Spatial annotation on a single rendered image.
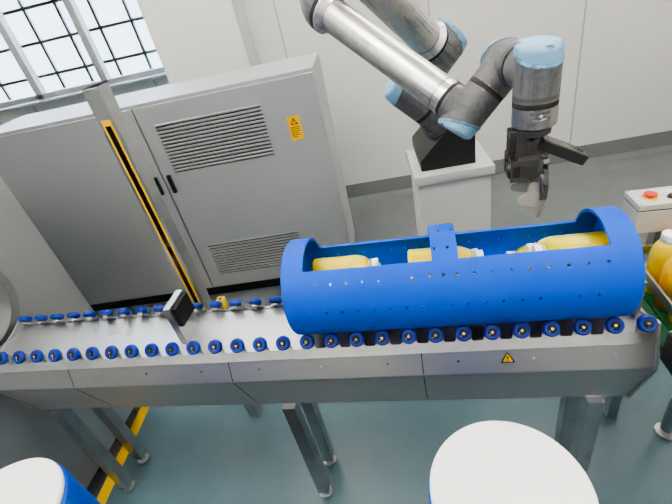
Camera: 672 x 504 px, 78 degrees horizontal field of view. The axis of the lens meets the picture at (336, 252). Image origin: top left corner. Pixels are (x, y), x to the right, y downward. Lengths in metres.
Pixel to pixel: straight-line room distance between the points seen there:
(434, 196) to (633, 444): 1.32
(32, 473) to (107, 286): 2.44
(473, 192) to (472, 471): 1.20
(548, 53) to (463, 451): 0.77
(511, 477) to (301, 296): 0.61
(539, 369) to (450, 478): 0.52
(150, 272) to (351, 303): 2.43
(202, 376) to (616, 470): 1.65
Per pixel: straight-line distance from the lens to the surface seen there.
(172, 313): 1.44
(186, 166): 2.81
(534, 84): 0.96
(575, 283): 1.13
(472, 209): 1.88
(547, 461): 0.94
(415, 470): 2.09
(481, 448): 0.94
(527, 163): 1.03
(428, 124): 1.78
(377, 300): 1.09
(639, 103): 4.52
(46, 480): 1.26
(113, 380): 1.67
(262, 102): 2.55
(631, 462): 2.23
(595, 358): 1.34
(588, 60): 4.20
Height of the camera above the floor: 1.84
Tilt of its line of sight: 33 degrees down
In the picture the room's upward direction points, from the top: 13 degrees counter-clockwise
